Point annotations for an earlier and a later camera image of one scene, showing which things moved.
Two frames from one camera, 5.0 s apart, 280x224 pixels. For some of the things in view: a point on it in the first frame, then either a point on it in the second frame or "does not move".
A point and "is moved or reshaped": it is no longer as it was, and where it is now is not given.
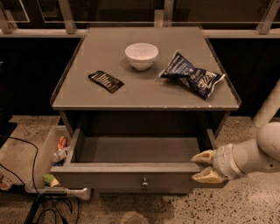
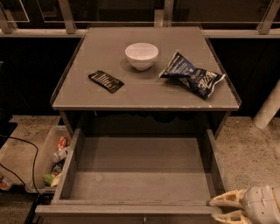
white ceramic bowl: [141, 55] does not move
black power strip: [33, 210] does not move
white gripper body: [222, 162] -> [258, 201]
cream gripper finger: [209, 175] -> [232, 217]
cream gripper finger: [206, 157] -> [233, 199]
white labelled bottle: [56, 157] does not move
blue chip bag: [203, 82] does not move
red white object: [5, 183] does not move
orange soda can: [62, 143] does not move
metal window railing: [269, 26] does not move
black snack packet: [106, 80] does not move
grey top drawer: [131, 158] is moved or reshaped
